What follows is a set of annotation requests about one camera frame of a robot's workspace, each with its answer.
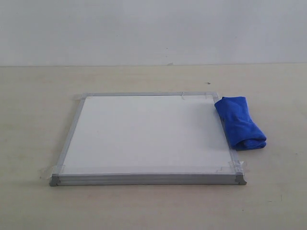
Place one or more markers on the blue microfibre cloth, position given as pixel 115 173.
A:
pixel 241 132

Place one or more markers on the white board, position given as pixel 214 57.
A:
pixel 145 138

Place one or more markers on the clear tape back-right corner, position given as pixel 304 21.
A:
pixel 198 95

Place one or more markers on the clear tape back-left corner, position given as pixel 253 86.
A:
pixel 83 96

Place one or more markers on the clear tape front-right corner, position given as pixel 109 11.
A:
pixel 234 167

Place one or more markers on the clear tape front-left corner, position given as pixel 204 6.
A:
pixel 48 172

